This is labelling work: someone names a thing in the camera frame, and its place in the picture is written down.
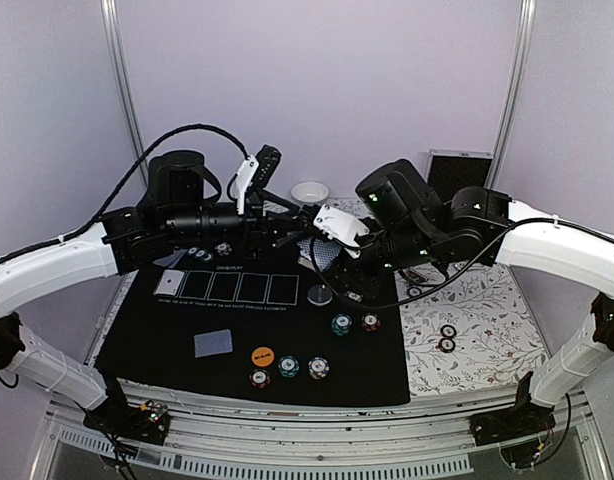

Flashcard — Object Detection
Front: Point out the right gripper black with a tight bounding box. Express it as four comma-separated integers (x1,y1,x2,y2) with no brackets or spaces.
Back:
317,217,439,300

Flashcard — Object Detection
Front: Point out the blue playing card deck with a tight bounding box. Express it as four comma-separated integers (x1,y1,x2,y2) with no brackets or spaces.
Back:
297,238,342,272

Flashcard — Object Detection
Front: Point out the clear acrylic dealer button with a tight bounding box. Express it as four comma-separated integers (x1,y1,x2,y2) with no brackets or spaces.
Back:
307,284,333,307

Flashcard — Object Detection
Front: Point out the blue fifty chips row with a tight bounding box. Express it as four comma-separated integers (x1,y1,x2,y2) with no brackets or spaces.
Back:
186,247,214,263

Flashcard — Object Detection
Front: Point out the red black chip stack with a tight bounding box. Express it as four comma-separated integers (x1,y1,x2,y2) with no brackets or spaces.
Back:
437,324,457,353

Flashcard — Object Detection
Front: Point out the blue peach stack front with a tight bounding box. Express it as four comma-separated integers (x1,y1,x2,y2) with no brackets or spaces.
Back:
308,357,330,380

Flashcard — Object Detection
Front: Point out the dealt cards player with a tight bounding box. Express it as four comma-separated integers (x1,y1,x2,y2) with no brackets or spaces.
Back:
193,329,233,358
152,249,186,268

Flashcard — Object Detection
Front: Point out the face up community card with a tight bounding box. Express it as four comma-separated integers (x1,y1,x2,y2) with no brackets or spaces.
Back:
154,270,185,297

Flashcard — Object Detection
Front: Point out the green chip stack front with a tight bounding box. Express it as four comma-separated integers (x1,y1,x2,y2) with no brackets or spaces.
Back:
278,356,300,378

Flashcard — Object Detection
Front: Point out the orange big blind button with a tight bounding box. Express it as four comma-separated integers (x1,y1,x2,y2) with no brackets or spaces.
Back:
251,346,275,368

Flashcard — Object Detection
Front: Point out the dealt cards front player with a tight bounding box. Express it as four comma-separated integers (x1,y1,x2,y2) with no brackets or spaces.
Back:
193,329,233,358

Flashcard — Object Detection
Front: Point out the red black stack front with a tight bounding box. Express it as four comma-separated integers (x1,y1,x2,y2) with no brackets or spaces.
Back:
249,369,271,389

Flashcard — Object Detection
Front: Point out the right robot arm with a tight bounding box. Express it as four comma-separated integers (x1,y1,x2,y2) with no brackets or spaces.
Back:
313,159,614,436

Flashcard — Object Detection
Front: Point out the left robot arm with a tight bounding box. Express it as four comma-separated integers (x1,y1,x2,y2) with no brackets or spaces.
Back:
0,145,283,434

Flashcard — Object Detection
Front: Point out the white ceramic bowl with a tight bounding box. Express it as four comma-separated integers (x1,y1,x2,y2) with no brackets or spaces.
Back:
290,181,330,206

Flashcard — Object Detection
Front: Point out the black poker mat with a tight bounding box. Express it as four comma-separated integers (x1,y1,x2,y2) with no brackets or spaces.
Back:
95,245,410,408

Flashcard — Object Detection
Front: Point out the floral tablecloth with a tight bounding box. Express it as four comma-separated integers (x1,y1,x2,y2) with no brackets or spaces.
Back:
89,197,558,401

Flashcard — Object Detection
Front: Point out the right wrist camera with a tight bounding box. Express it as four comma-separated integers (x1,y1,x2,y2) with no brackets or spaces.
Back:
312,204,370,259

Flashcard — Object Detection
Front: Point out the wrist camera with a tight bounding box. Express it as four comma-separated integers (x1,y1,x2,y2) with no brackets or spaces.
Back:
227,145,282,216
312,204,370,259

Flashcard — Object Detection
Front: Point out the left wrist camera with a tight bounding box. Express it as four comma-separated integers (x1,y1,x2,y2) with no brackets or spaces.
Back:
227,145,282,216

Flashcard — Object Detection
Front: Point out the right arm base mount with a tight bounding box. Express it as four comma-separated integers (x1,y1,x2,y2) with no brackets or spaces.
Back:
469,372,556,446

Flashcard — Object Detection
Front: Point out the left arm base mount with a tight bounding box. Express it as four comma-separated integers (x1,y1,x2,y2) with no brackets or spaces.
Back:
83,398,171,446

